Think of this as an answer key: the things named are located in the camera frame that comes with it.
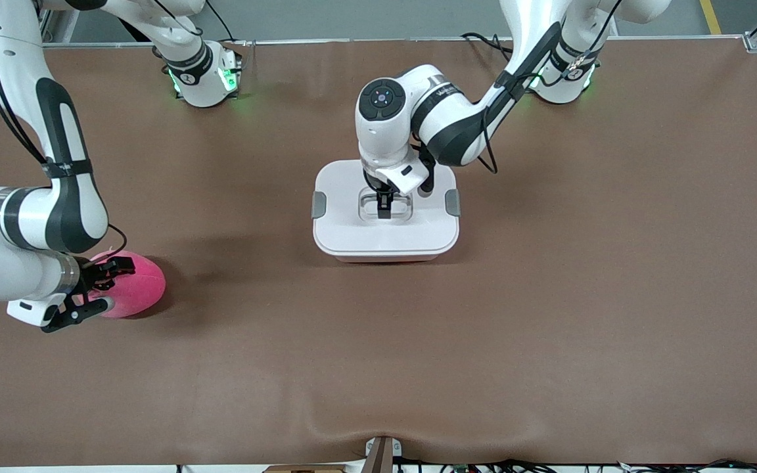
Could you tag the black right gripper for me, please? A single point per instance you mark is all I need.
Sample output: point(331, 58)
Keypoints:
point(94, 274)

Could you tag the brown table mat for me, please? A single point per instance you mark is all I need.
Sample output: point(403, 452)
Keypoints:
point(378, 368)

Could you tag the pink plush toy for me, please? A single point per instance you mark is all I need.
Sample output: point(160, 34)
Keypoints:
point(142, 289)

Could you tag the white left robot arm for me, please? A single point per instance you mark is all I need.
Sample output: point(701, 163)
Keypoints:
point(444, 125)

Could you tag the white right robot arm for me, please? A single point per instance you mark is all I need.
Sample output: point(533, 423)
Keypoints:
point(66, 210)

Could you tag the white box lid grey clips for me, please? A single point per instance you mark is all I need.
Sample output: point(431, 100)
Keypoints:
point(385, 236)

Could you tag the pink plastic box base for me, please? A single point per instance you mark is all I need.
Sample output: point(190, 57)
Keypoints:
point(385, 259)

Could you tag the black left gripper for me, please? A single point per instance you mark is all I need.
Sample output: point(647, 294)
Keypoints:
point(376, 184)

